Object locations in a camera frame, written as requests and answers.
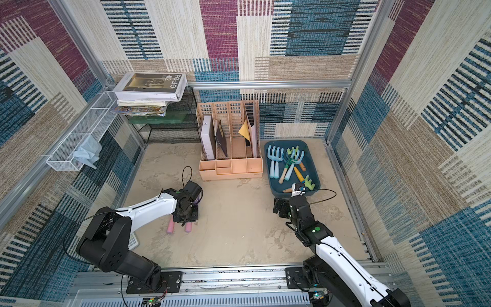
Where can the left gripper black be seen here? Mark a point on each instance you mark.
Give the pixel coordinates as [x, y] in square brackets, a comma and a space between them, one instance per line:
[194, 218]

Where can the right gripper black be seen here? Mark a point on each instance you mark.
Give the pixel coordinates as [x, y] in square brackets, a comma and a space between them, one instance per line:
[284, 205]

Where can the purple rake pink handle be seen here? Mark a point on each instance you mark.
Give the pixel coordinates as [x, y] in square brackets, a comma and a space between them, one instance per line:
[171, 226]
[188, 227]

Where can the teal plastic storage box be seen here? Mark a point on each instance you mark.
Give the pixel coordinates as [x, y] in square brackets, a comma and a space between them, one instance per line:
[276, 187]

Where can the green rake wooden handle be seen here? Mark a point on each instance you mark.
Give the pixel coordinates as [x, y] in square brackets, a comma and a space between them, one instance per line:
[286, 174]

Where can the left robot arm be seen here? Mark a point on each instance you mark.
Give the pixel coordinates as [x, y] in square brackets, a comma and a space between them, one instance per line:
[105, 243]

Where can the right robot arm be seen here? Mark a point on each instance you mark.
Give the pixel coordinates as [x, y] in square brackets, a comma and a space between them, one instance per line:
[332, 267]

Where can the large light blue rake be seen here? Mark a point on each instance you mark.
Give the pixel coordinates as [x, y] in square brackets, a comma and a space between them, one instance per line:
[295, 158]

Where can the black mesh shelf rack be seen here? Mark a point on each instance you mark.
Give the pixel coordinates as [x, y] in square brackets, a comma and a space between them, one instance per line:
[186, 132]

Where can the white grey book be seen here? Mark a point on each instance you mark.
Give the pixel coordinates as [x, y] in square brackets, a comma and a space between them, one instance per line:
[207, 136]

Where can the white calculator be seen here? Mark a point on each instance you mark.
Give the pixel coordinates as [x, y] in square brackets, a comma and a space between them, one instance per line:
[133, 242]

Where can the dark navy notebook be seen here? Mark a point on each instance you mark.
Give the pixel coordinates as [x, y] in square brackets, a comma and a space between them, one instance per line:
[220, 138]

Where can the pink plastic desk organizer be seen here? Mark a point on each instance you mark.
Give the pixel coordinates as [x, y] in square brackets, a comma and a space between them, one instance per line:
[240, 163]

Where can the yellow paper folder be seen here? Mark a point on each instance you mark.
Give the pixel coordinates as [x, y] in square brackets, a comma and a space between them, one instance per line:
[244, 131]

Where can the green folder on shelf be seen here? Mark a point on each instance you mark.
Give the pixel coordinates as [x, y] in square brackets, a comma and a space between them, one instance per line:
[174, 118]

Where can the crumpled plastic bag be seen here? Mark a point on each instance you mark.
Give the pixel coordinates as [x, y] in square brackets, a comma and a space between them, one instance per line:
[89, 152]

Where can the stack of magazines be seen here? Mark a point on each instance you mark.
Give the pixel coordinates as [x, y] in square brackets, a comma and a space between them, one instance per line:
[140, 108]

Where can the white folio book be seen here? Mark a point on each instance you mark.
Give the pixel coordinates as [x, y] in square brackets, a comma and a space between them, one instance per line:
[147, 86]

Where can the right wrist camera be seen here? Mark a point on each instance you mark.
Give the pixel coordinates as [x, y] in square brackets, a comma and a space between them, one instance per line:
[298, 190]

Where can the blue tool yellow handle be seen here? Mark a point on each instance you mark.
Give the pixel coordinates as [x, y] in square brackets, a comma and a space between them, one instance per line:
[295, 169]

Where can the lime cultivator wooden handle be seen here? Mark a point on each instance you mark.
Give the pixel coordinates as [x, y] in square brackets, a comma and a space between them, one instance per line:
[307, 182]

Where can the light blue fork white handle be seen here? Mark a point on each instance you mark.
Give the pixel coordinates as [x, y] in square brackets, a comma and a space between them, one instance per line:
[275, 154]

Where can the lime fork wooden handle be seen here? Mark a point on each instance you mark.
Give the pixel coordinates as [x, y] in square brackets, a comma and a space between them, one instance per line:
[295, 155]

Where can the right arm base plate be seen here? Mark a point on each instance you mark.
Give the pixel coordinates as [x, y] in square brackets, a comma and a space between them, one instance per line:
[296, 278]

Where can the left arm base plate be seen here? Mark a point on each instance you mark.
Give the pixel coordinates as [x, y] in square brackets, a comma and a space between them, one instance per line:
[169, 281]

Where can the white wire wall basket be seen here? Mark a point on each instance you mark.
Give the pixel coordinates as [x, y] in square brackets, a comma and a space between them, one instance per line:
[92, 125]

